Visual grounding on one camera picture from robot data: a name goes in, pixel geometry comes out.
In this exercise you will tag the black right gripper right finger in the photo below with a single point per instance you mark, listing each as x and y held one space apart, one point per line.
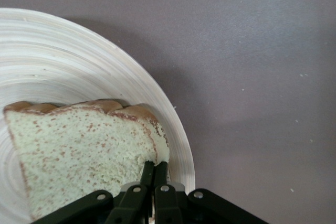
170 208

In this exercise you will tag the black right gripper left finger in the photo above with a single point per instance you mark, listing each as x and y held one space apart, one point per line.
131 203

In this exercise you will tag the slice of bread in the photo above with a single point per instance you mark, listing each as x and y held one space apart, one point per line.
78 150

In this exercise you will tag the round wooden plate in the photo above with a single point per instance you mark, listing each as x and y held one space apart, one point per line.
65 64

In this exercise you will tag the large table cover mat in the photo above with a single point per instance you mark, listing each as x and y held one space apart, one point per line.
249 51

